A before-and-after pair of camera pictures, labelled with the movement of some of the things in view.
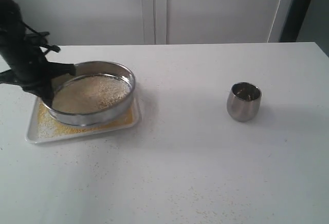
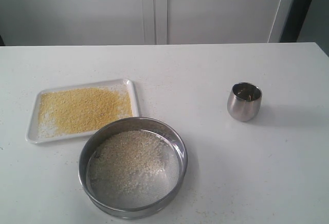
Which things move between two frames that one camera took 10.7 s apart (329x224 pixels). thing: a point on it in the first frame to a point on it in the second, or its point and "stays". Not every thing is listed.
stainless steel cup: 243,100 stays
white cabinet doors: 132,11 stays
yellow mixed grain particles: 90,93 to 125,165
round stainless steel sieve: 99,91 to 132,167
